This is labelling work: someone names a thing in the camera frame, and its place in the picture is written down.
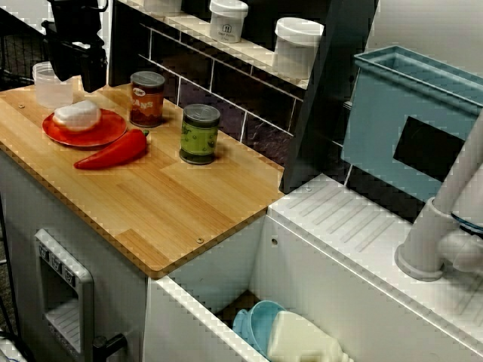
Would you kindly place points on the white toy kitchen cabinet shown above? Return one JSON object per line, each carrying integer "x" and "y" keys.
{"x": 22, "y": 211}

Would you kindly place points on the red round plate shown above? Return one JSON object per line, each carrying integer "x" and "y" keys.
{"x": 109, "y": 132}

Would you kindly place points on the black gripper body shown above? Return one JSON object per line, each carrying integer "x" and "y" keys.
{"x": 75, "y": 22}

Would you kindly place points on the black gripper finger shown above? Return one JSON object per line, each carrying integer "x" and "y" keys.
{"x": 92, "y": 71}
{"x": 60, "y": 64}

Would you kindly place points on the white toy sink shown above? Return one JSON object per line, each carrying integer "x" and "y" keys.
{"x": 339, "y": 264}

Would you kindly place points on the cream plastic bottle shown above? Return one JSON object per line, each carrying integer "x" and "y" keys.
{"x": 302, "y": 339}

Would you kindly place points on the green peas toy can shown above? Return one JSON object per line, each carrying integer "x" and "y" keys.
{"x": 200, "y": 135}

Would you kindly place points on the medium white lidded jar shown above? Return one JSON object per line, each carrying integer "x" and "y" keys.
{"x": 296, "y": 49}

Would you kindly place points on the small white lidded jar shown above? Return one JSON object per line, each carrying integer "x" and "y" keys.
{"x": 228, "y": 22}

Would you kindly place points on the grey toy faucet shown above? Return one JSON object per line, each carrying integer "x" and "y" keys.
{"x": 422, "y": 241}

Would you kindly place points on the dark grey upright panel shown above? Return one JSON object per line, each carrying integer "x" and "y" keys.
{"x": 332, "y": 113}

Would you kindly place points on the light blue bowl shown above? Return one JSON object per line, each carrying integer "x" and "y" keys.
{"x": 260, "y": 324}

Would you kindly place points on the red toy chili pepper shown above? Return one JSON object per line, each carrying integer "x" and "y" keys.
{"x": 117, "y": 151}

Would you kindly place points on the grey dishwasher panel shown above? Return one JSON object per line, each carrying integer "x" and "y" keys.
{"x": 85, "y": 301}

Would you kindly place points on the teal box with black window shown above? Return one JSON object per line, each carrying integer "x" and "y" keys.
{"x": 370, "y": 132}

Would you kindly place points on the clear lidless plastic jar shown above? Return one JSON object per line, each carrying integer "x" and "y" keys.
{"x": 49, "y": 92}

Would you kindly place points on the black tiled backsplash shelf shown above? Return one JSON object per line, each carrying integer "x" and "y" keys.
{"x": 226, "y": 86}

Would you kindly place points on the orange beans toy can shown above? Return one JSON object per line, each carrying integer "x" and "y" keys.
{"x": 147, "y": 102}

